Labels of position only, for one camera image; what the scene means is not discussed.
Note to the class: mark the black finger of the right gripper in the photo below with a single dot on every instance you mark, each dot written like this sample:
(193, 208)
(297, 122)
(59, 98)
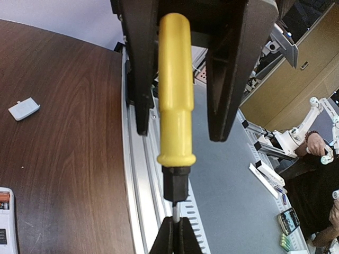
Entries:
(231, 57)
(139, 27)

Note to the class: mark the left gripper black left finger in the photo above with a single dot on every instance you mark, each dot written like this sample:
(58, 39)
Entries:
(163, 243)

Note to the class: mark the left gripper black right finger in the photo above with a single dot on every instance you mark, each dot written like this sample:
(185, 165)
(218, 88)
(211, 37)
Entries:
(187, 241)

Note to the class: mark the yellow handled screwdriver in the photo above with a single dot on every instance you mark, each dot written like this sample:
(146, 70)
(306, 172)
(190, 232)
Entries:
(176, 103)

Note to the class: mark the white battery cover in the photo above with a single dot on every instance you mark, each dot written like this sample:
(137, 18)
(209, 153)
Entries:
(23, 109)

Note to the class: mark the white red remote control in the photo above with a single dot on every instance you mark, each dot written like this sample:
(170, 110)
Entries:
(9, 243)

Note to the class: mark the green batteries pack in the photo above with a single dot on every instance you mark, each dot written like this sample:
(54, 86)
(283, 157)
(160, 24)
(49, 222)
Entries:
(285, 242)

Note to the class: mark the operator hand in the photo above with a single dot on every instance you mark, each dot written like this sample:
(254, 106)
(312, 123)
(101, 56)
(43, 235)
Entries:
(315, 144)

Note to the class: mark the white box on bench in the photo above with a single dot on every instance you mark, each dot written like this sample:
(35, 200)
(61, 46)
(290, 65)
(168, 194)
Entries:
(268, 177)

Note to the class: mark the orange battery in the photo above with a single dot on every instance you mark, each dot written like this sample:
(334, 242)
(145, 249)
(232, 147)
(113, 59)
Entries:
(5, 197)

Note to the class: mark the front aluminium rail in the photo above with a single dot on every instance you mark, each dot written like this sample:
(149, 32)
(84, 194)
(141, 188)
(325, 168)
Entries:
(144, 178)

